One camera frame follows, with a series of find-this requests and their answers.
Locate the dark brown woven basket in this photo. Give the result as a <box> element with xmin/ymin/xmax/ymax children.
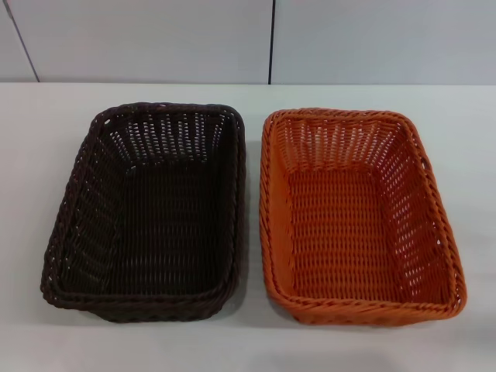
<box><xmin>40</xmin><ymin>101</ymin><xmax>248</xmax><ymax>323</ymax></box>

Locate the orange woven basket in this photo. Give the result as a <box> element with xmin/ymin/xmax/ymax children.
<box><xmin>260</xmin><ymin>108</ymin><xmax>468</xmax><ymax>319</ymax></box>

